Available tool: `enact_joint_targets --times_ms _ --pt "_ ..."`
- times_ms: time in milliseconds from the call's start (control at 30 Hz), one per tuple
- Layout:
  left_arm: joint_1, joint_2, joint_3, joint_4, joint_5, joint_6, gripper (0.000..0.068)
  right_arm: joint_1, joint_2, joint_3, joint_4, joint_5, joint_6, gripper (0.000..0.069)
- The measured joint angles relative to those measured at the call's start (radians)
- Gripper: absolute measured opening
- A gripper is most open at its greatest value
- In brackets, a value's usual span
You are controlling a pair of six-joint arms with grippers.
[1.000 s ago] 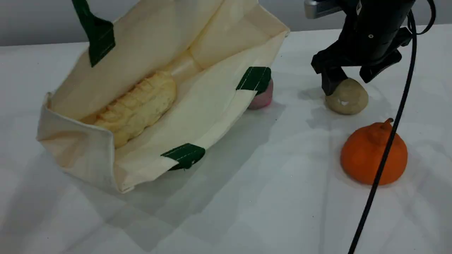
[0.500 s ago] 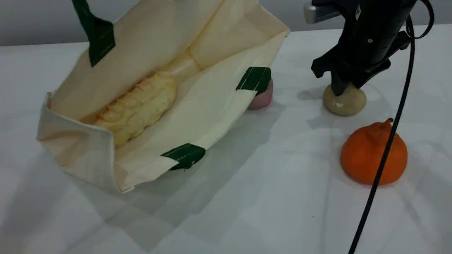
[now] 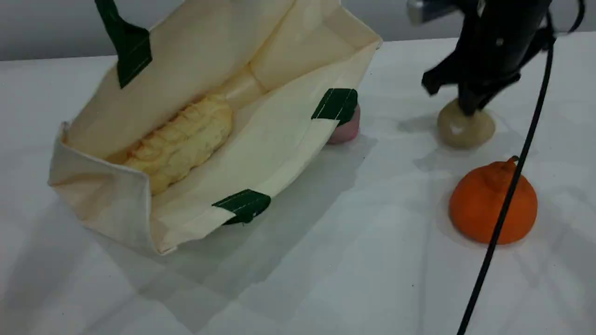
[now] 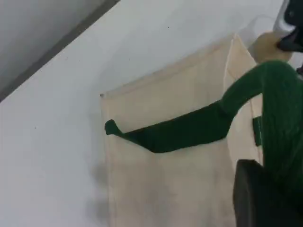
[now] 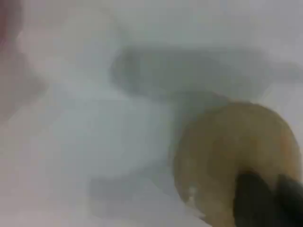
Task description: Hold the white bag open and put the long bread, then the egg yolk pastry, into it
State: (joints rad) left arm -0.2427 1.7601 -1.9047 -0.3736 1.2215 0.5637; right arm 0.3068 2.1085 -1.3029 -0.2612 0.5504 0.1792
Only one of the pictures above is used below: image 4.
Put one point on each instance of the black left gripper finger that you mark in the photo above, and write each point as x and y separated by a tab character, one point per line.
253	201

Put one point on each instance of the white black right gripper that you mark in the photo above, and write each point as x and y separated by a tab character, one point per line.
292	14

